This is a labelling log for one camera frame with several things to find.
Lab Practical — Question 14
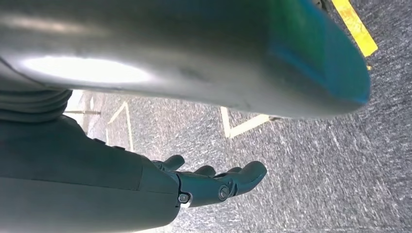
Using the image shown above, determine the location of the pale floor tape outline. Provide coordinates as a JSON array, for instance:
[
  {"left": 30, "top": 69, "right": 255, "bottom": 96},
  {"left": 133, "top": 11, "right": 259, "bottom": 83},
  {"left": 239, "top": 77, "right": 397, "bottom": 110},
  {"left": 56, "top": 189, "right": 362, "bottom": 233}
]
[{"left": 220, "top": 106, "right": 281, "bottom": 139}]

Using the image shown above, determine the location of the yellow floor tape strip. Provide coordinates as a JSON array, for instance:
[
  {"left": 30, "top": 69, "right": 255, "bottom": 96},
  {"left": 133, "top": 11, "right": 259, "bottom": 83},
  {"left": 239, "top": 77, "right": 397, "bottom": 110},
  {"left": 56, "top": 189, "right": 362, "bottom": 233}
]
[{"left": 331, "top": 0, "right": 379, "bottom": 58}]

